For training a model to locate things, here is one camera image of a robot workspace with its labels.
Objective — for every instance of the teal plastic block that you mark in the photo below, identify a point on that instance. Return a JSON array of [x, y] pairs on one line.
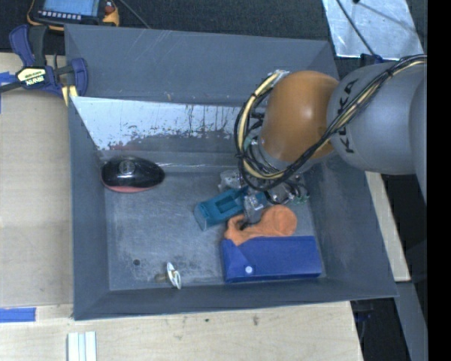
[[216, 211]]

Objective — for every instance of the orange cloth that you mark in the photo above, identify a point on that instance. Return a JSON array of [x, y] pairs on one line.
[[276, 222]]

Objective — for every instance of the small white clip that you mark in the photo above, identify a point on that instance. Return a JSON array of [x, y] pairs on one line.
[[174, 275]]

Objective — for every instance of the black and red computer mouse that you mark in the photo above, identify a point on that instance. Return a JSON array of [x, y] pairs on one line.
[[131, 172]]

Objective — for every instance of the grey metal bin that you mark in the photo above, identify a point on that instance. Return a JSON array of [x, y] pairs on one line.
[[165, 231]]

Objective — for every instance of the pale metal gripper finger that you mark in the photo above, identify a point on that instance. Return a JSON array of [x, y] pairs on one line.
[[231, 181], [255, 204]]

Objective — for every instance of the blue box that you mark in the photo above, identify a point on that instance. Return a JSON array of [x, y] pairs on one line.
[[274, 258]]

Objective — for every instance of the pale wood board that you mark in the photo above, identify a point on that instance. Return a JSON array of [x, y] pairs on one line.
[[34, 201]]

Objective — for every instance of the black cylinder on white bracket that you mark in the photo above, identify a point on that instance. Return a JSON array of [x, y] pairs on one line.
[[278, 195]]

